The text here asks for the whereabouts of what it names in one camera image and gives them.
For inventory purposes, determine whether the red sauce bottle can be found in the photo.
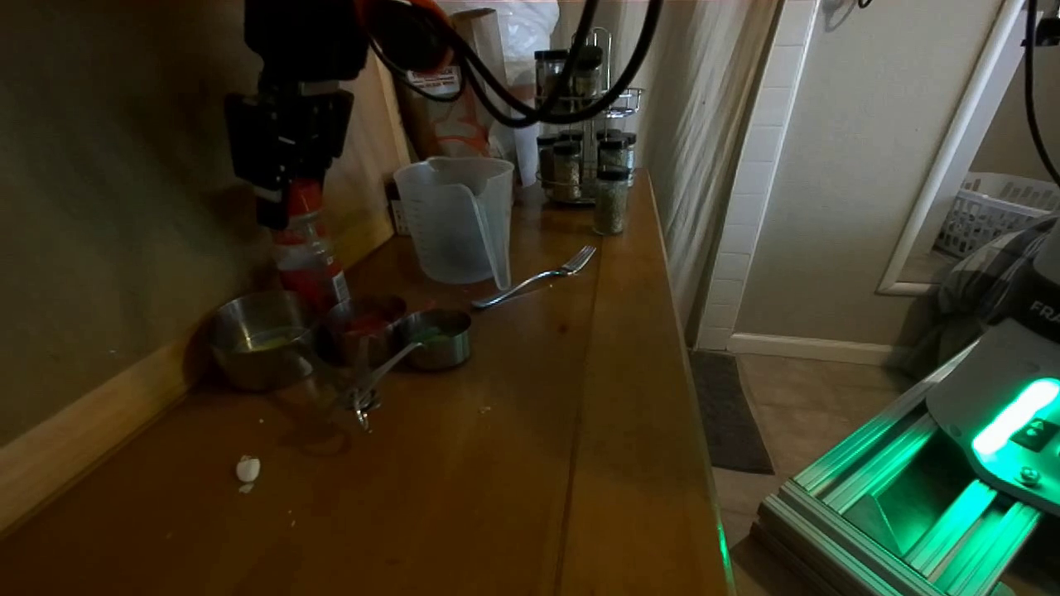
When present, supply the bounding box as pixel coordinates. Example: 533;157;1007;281
273;178;353;317

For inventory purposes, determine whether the plaid cloth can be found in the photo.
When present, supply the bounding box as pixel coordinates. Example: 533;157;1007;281
901;217;1060;380

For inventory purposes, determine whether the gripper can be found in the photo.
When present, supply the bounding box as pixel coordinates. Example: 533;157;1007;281
224;0;370;233

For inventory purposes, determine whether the printed paper bag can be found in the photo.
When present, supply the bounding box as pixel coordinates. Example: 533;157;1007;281
396;65;493;160

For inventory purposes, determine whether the medium steel measuring cup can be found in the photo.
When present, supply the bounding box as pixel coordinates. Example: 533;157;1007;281
321;296;408;415

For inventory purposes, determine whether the dark door mat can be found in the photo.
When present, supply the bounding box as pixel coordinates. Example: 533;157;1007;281
688;348;776;476

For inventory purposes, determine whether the wooden cutting board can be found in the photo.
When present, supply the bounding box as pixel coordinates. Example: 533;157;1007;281
317;50;413;271

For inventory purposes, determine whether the clear plastic measuring jug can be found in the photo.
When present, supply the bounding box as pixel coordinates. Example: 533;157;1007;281
393;156;516;291

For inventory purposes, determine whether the silver fork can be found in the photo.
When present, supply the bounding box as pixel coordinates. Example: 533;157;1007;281
470;245;598;311

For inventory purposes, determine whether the white wall socket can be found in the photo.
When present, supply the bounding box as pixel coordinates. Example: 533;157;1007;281
386;179;412;238

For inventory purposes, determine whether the small steel measuring cup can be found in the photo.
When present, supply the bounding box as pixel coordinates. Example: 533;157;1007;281
354;309;474;433

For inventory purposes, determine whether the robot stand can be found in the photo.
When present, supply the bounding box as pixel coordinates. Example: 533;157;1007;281
749;319;1060;596

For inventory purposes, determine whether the paper towel roll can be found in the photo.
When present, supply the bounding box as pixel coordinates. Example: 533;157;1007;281
451;8;541;188

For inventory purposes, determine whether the white laundry basket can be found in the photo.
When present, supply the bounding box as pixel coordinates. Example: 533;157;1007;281
933;171;1060;260

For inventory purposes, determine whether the wire spice rack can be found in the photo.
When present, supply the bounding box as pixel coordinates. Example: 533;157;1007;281
532;26;646;208

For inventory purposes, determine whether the large steel measuring cup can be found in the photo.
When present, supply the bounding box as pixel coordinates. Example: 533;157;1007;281
206;290;375;419

